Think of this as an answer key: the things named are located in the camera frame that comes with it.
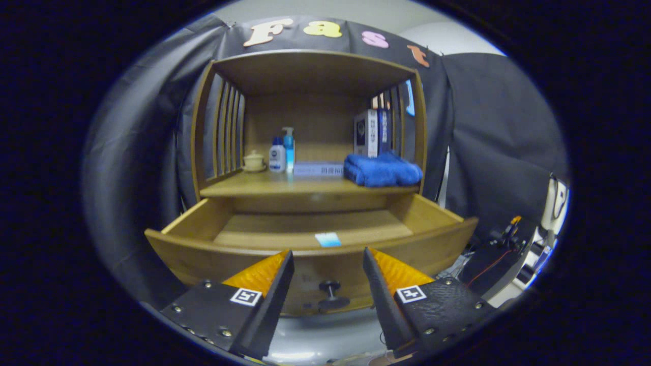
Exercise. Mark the upright dark blue book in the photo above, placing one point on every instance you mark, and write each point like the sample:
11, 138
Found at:
384, 132

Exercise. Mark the blue pump bottle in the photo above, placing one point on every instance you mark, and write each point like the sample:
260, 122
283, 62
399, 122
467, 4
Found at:
289, 147

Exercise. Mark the blue cleanser tube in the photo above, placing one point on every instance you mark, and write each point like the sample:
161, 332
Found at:
328, 239

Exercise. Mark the folded blue towel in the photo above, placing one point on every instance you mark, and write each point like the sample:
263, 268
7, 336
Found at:
381, 173

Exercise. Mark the upright grey book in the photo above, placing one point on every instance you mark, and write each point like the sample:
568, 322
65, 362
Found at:
365, 133

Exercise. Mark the wooden cabinet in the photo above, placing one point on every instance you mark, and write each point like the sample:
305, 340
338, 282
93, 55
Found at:
305, 122

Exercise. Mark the wooden drawer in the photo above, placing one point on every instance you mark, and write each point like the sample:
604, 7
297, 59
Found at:
305, 223

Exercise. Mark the white rounded object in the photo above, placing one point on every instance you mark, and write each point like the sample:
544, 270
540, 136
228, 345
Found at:
554, 203

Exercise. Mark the cream lidded teacup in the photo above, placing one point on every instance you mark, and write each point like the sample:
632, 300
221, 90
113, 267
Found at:
254, 161

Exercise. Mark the wooden countertop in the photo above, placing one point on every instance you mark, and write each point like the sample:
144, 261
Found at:
285, 184

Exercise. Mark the flat grey book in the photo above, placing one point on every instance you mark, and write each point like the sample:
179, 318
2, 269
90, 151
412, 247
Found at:
318, 169

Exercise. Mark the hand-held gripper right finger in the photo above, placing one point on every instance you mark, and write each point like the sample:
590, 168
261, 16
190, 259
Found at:
389, 310

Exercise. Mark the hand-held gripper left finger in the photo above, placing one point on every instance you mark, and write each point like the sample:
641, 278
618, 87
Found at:
264, 310

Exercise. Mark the black device with orange clip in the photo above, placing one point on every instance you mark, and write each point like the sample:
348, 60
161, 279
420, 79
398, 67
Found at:
488, 264

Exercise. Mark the white bottle with blue cap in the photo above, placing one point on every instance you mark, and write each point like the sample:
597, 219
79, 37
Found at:
277, 157

